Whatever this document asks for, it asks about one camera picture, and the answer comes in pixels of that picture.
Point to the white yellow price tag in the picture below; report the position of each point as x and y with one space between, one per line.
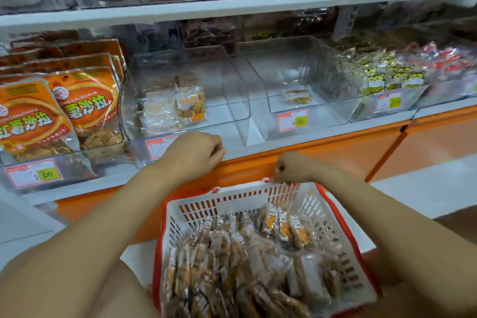
387 101
160 148
292 121
33 174

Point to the pile of small brown snacks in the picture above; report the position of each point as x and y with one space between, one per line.
246 265

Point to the small yellow wrapped snack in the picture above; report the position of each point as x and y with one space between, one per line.
297 96

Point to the white snack shelf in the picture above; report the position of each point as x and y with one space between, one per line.
261 2

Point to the orange shelf base panel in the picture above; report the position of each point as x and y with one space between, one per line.
417 142

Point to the yellow hamster snack packets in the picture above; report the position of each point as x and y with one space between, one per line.
380 68

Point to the stack of orange packets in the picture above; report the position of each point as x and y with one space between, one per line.
37 116

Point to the white red-rimmed shopping basket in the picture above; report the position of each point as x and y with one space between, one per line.
179 213

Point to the person's right leg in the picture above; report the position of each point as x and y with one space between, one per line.
432 277

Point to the person's left hand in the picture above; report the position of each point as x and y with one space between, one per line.
192 156

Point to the person's right hand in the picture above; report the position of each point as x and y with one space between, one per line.
298 169

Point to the person's left forearm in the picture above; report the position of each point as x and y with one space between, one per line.
82 254

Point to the person's right forearm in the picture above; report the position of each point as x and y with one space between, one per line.
417 247

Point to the row of clear snacks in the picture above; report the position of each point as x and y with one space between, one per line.
171 105

